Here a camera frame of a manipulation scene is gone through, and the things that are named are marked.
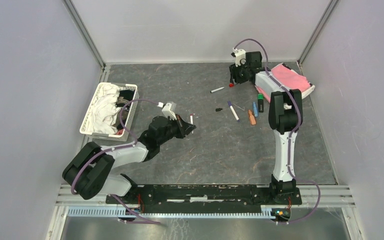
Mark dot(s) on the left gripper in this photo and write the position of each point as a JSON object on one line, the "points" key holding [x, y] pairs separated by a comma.
{"points": [[184, 128]]}

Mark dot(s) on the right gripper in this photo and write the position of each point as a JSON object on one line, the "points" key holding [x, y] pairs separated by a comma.
{"points": [[234, 78]]}

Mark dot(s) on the white purple marker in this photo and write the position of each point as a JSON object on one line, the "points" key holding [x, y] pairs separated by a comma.
{"points": [[233, 111]]}

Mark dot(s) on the green pen cap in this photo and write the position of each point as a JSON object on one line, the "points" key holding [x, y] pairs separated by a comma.
{"points": [[260, 96]]}

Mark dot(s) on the green marker pen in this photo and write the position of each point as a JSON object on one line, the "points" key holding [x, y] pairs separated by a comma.
{"points": [[260, 105]]}

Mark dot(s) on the blue pen cap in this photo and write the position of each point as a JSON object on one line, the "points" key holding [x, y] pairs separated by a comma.
{"points": [[255, 110]]}

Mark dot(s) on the orange pen cap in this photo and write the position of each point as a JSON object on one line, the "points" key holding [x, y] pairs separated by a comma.
{"points": [[252, 118]]}

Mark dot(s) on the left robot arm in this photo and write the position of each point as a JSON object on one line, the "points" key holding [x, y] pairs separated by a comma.
{"points": [[97, 170]]}

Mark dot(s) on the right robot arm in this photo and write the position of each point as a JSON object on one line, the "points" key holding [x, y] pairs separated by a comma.
{"points": [[284, 118]]}

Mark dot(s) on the pink folded cloth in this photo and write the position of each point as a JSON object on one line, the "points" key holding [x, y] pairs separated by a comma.
{"points": [[265, 85]]}

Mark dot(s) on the black cloth in basket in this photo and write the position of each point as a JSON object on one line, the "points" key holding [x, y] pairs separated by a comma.
{"points": [[124, 97]]}

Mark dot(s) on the white plastic basket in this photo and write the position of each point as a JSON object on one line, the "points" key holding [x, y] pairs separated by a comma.
{"points": [[119, 135]]}

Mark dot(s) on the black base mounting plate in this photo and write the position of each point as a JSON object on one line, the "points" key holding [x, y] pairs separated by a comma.
{"points": [[200, 199]]}

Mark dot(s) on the white cloth in basket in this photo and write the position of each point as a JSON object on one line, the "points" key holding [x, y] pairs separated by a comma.
{"points": [[102, 113]]}

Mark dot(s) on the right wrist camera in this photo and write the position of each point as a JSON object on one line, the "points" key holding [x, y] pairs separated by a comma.
{"points": [[240, 56]]}

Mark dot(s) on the aluminium frame rail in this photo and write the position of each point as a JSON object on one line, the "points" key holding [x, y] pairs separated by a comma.
{"points": [[325, 196]]}

